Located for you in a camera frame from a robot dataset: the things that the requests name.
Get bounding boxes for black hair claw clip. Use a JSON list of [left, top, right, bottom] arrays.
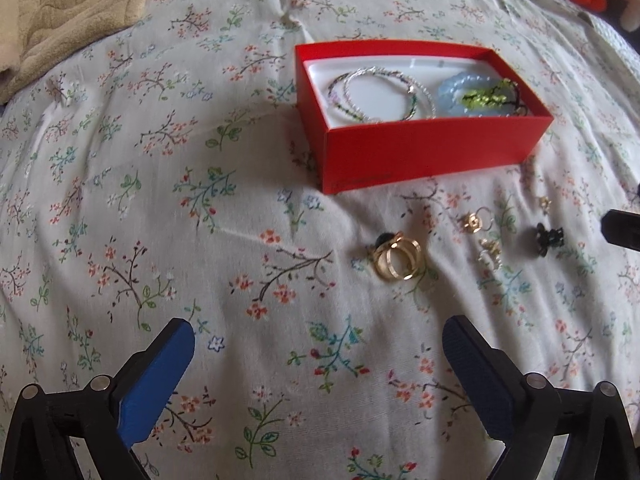
[[536, 223, 564, 257]]

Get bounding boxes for small gold star earring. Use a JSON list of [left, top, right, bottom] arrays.
[[538, 196, 552, 214]]

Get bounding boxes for pearl gold earring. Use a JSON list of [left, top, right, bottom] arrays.
[[478, 238, 502, 269]]

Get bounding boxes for gold charm earring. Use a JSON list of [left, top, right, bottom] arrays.
[[460, 206, 494, 234]]

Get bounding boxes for green bead cord bracelet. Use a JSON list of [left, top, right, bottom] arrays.
[[460, 78, 530, 117]]

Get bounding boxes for light blue bead bracelet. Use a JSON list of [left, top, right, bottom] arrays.
[[436, 71, 522, 120]]

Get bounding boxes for gold hoop rings cluster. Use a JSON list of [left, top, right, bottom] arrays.
[[371, 232, 424, 282]]

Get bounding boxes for red jewelry box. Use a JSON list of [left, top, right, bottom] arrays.
[[295, 39, 553, 194]]

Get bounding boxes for clear seed bead bracelets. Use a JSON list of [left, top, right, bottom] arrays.
[[326, 64, 437, 125]]

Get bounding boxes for floral bed sheet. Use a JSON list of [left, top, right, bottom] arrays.
[[1, 0, 639, 479]]

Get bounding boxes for beige fleece blanket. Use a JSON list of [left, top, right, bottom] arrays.
[[1, 0, 146, 103]]

